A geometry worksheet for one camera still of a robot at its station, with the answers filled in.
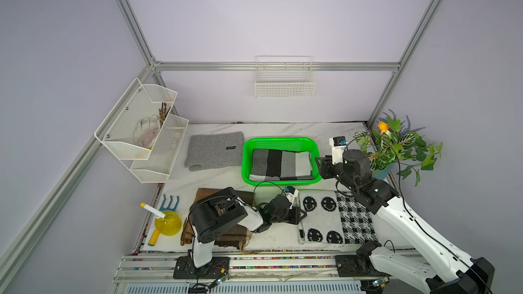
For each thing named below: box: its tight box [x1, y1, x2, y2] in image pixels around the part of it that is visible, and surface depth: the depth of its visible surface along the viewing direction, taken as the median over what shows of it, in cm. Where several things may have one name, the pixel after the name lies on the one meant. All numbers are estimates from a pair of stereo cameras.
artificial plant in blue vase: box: [354, 108, 443, 188], surface depth 70 cm
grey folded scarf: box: [183, 131, 245, 172], surface depth 106 cm
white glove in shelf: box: [133, 114, 161, 149], surface depth 78 cm
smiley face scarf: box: [298, 190, 379, 245], surface depth 82 cm
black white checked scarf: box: [249, 148, 315, 182], surface depth 100 cm
